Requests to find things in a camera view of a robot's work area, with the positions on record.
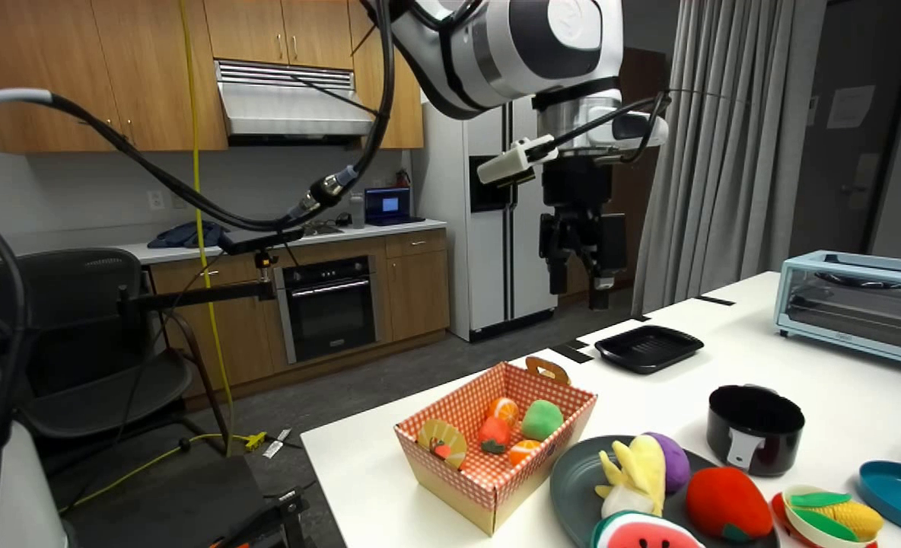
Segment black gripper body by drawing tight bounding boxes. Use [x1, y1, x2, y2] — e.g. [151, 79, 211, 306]
[538, 155, 618, 232]

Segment silver range hood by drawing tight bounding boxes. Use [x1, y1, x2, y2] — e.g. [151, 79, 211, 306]
[212, 57, 377, 145]

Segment yellow banana plush toy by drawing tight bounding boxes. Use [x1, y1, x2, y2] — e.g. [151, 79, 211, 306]
[593, 433, 670, 521]

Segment yellow brown slice plush toy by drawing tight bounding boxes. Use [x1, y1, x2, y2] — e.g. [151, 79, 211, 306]
[413, 417, 471, 473]

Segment white paper sign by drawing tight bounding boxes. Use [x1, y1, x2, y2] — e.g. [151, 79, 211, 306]
[824, 84, 876, 131]

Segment black toy pot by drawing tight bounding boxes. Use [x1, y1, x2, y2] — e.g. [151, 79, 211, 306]
[707, 383, 811, 482]

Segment orange red plush toy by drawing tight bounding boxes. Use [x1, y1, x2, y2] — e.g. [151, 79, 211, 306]
[476, 394, 525, 457]

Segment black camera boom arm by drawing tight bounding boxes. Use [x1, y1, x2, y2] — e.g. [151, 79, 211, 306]
[114, 280, 281, 316]

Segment purple eggplant plush toy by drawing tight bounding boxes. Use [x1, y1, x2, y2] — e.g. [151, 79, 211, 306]
[645, 428, 695, 496]

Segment black baking tray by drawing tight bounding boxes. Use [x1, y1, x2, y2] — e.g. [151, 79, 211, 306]
[593, 322, 707, 378]

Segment small orange plush toy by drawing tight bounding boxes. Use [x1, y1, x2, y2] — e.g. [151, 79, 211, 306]
[505, 436, 546, 469]

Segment green round plush toy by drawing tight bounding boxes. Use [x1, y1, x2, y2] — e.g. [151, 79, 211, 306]
[522, 397, 567, 444]

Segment yellow cable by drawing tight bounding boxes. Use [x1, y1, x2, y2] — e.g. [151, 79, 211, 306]
[64, 0, 272, 511]

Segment black office chair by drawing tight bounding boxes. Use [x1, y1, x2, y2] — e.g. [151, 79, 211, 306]
[0, 244, 232, 482]

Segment red tomato plush toy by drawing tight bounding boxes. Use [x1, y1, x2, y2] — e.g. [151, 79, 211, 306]
[682, 465, 778, 546]

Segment orange checkered cardboard box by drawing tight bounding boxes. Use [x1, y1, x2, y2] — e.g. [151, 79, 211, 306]
[393, 356, 600, 538]

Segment watermelon slice plush toy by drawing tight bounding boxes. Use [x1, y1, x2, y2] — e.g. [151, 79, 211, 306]
[587, 509, 707, 548]

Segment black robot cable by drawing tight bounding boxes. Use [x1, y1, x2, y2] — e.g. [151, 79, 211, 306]
[0, 0, 401, 235]

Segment black built-in oven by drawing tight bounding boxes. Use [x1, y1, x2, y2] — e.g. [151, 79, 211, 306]
[281, 254, 377, 365]

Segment grey curtain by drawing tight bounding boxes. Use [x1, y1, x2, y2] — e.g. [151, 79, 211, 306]
[627, 0, 827, 316]

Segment black metal cart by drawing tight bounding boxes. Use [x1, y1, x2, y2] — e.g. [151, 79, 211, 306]
[59, 451, 309, 548]

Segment white plug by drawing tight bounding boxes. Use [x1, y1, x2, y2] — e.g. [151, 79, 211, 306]
[262, 426, 292, 460]

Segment dark grey plate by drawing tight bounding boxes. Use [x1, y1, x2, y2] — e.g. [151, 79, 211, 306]
[549, 433, 781, 548]

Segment thick black hose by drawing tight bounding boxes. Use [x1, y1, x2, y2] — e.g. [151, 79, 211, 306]
[0, 191, 38, 548]

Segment blue countertop appliance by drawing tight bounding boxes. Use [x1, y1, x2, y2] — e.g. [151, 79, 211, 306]
[363, 182, 413, 229]

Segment light blue toaster oven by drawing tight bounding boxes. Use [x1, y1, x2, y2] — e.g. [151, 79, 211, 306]
[774, 251, 901, 375]

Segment white double door fridge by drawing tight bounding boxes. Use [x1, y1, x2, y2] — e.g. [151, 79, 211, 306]
[416, 94, 567, 343]

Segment wooden base cabinets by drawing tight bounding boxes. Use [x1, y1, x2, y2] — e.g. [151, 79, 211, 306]
[149, 227, 453, 401]

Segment dark blue cloth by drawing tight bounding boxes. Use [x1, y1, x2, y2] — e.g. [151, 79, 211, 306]
[145, 220, 232, 254]

